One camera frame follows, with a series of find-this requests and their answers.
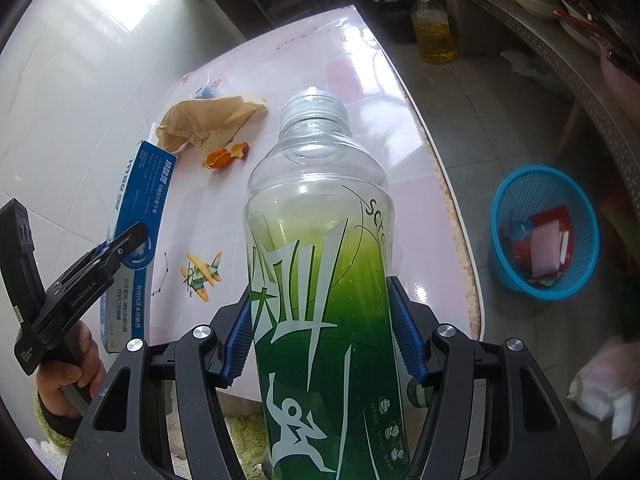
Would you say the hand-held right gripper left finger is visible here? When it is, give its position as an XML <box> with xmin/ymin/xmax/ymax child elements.
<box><xmin>62</xmin><ymin>284</ymin><xmax>255</xmax><ymax>480</ymax></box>

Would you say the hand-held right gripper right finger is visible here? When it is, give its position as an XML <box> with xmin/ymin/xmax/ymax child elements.
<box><xmin>386</xmin><ymin>276</ymin><xmax>594</xmax><ymax>480</ymax></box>

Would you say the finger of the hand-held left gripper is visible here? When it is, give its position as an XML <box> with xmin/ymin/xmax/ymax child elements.
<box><xmin>30</xmin><ymin>221</ymin><xmax>151</xmax><ymax>350</ymax></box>

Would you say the blue toothpaste box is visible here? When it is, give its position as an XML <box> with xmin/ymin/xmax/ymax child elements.
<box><xmin>98</xmin><ymin>140</ymin><xmax>174</xmax><ymax>354</ymax></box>

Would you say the green drink bottle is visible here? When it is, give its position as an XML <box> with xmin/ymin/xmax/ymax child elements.
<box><xmin>243</xmin><ymin>87</ymin><xmax>417</xmax><ymax>480</ymax></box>

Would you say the blue plastic basket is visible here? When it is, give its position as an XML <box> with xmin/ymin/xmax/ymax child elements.
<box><xmin>489</xmin><ymin>164</ymin><xmax>601</xmax><ymax>302</ymax></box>

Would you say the person's left forearm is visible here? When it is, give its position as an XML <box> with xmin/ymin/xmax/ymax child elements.
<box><xmin>30</xmin><ymin>389</ymin><xmax>86</xmax><ymax>456</ymax></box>

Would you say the person's left hand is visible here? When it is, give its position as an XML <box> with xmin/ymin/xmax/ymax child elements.
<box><xmin>36</xmin><ymin>319</ymin><xmax>109</xmax><ymax>421</ymax></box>

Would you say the fuzzy green robe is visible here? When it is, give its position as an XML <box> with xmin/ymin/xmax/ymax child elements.
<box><xmin>165</xmin><ymin>404</ymin><xmax>274</xmax><ymax>480</ymax></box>

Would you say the large orange peel piece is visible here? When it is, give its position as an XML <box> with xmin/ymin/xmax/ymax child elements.
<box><xmin>202</xmin><ymin>147</ymin><xmax>237</xmax><ymax>171</ymax></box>

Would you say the white plastic bag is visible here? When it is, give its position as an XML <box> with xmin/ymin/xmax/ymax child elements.
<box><xmin>566</xmin><ymin>335</ymin><xmax>640</xmax><ymax>442</ymax></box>

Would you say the brown paper bag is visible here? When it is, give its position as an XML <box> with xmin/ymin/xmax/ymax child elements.
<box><xmin>155</xmin><ymin>95</ymin><xmax>270</xmax><ymax>154</ymax></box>

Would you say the clear plastic container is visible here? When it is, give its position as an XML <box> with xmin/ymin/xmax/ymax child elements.
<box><xmin>185</xmin><ymin>71</ymin><xmax>227</xmax><ymax>103</ymax></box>

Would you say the steel counter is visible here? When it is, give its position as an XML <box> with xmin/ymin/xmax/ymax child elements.
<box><xmin>187</xmin><ymin>0</ymin><xmax>466</xmax><ymax>47</ymax></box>

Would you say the white crumpled paper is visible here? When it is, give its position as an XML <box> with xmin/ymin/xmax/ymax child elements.
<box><xmin>500</xmin><ymin>48</ymin><xmax>547</xmax><ymax>79</ymax></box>

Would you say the cooking oil bottle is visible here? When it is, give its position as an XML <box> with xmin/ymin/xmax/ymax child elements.
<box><xmin>409</xmin><ymin>0</ymin><xmax>457</xmax><ymax>65</ymax></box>

